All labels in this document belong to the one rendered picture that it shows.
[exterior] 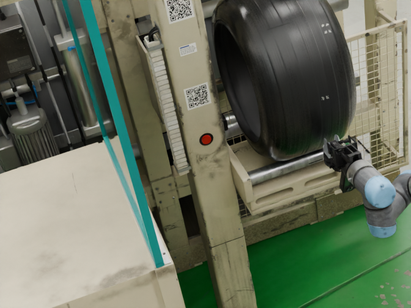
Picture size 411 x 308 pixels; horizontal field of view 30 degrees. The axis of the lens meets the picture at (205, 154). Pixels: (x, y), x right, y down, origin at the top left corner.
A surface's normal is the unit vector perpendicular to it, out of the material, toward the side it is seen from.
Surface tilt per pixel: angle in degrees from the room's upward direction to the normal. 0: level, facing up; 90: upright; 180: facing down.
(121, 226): 0
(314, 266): 0
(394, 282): 0
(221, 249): 90
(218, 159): 90
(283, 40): 43
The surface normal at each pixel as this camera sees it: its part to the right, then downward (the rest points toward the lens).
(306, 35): 0.09, -0.22
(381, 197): 0.29, 0.43
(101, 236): -0.16, -0.79
